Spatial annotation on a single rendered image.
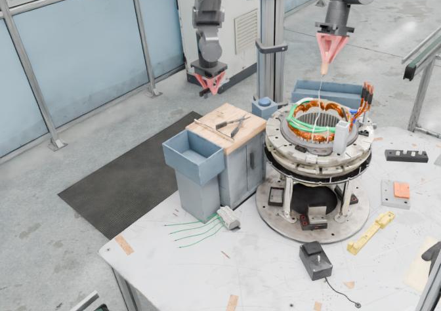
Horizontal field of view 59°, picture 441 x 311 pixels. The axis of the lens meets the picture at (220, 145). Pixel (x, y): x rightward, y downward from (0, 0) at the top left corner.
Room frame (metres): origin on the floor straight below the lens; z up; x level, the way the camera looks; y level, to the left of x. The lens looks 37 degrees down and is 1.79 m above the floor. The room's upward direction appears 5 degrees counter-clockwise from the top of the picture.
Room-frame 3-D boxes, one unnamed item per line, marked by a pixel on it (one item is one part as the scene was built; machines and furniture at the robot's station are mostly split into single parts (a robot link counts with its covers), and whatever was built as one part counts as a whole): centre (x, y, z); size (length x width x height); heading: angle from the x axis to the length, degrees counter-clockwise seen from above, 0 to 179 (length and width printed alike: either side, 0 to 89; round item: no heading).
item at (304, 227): (0.86, -0.28, 0.81); 0.08 x 0.05 x 0.02; 89
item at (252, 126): (1.08, -0.03, 1.05); 0.20 x 0.19 x 0.02; 133
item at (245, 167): (1.08, -0.03, 0.91); 0.19 x 0.19 x 0.26; 43
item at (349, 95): (1.26, -0.41, 0.92); 0.25 x 0.11 x 0.28; 69
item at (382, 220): (0.81, -0.46, 0.80); 0.22 x 0.04 x 0.03; 129
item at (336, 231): (0.98, -0.30, 0.80); 0.39 x 0.39 x 0.01
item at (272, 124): (0.98, -0.30, 1.09); 0.32 x 0.32 x 0.01
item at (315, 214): (0.86, -0.29, 0.85); 0.06 x 0.04 x 0.05; 89
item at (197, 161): (0.98, 0.09, 0.92); 0.17 x 0.11 x 0.28; 43
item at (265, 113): (1.25, -0.18, 0.91); 0.07 x 0.07 x 0.25; 25
